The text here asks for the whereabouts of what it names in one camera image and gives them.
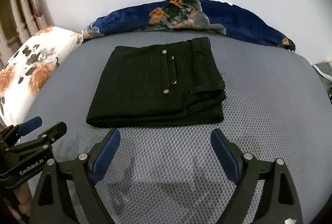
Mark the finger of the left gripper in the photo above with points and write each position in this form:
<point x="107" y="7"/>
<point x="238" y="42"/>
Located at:
<point x="12" y="134"/>
<point x="47" y="138"/>

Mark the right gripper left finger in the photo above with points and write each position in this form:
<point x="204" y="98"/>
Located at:
<point x="52" y="202"/>

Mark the black pants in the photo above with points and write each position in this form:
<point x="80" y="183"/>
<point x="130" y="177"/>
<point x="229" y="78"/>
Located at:
<point x="162" y="85"/>

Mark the person hand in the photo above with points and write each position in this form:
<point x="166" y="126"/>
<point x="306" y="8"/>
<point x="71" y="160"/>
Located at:
<point x="20" y="201"/>

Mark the white floral pillow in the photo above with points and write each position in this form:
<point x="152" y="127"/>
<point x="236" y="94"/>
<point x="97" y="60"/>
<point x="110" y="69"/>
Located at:
<point x="28" y="70"/>

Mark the beige curtain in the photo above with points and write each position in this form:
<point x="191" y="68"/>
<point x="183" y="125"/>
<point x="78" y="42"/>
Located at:
<point x="20" y="19"/>

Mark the grey mesh mattress cover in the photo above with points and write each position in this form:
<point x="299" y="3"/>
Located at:
<point x="276" y="107"/>

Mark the white patterned cloth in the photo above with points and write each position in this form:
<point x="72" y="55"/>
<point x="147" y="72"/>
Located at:
<point x="323" y="70"/>

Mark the blue floral blanket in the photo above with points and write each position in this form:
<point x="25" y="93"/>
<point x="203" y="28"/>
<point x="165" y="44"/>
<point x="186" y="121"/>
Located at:
<point x="202" y="15"/>

